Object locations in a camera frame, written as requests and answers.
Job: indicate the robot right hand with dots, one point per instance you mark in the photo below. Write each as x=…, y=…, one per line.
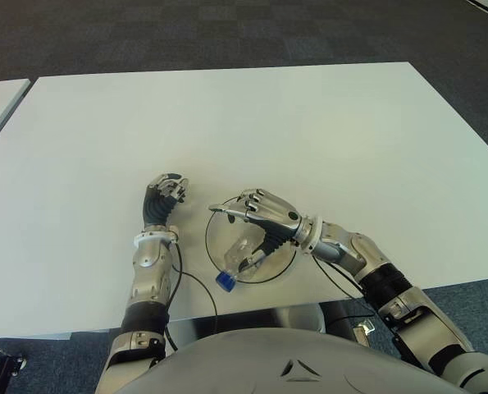
x=274, y=213

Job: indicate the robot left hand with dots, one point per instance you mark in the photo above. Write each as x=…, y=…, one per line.
x=158, y=207

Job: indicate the clear water bottle blue cap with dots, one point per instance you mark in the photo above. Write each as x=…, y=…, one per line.
x=239, y=254

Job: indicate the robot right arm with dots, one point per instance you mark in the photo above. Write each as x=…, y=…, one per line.
x=391, y=287

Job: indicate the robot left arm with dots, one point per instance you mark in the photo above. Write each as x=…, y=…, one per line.
x=147, y=275

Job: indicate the white plate black rim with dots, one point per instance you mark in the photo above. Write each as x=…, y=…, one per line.
x=276, y=262

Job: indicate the grey robot torso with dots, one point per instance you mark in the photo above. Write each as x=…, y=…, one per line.
x=293, y=365

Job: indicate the white round pedestal base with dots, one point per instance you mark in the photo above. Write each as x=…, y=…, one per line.
x=301, y=316

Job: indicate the silver metal bracket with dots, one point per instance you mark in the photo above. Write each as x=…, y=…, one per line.
x=366, y=332

